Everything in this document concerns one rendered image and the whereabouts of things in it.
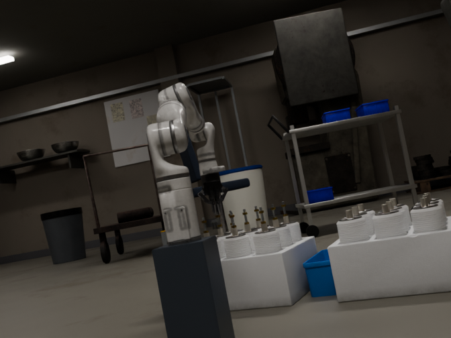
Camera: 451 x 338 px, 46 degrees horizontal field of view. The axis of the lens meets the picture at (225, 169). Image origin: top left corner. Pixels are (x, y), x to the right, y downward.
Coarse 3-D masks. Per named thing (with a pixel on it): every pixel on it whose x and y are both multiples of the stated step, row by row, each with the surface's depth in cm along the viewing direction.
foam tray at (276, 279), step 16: (304, 240) 203; (224, 256) 201; (256, 256) 182; (272, 256) 179; (288, 256) 182; (304, 256) 197; (224, 272) 187; (240, 272) 184; (256, 272) 182; (272, 272) 179; (288, 272) 179; (304, 272) 194; (240, 288) 185; (256, 288) 182; (272, 288) 179; (288, 288) 177; (304, 288) 190; (240, 304) 185; (256, 304) 182; (272, 304) 180; (288, 304) 177
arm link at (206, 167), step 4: (212, 160) 208; (200, 164) 209; (204, 164) 207; (208, 164) 207; (212, 164) 207; (216, 164) 209; (200, 168) 209; (204, 168) 203; (208, 168) 203; (212, 168) 203; (216, 168) 204; (220, 168) 204; (224, 168) 205; (200, 172) 209; (204, 172) 202; (208, 172) 202; (212, 172) 206; (216, 172) 208
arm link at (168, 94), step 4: (168, 88) 180; (172, 88) 179; (160, 92) 180; (164, 92) 179; (168, 92) 178; (172, 92) 178; (160, 96) 177; (164, 96) 178; (168, 96) 178; (172, 96) 178; (176, 96) 178; (160, 100) 173; (164, 100) 167; (168, 100) 164; (172, 100) 164; (176, 100) 178; (160, 104) 165
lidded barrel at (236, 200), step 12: (240, 168) 544; (252, 168) 549; (228, 180) 548; (252, 180) 548; (228, 192) 549; (240, 192) 545; (252, 192) 547; (264, 192) 563; (228, 204) 551; (240, 204) 545; (252, 204) 546; (264, 204) 557; (228, 216) 555; (240, 216) 546; (252, 216) 546; (264, 216) 554; (228, 228) 562; (240, 228) 547
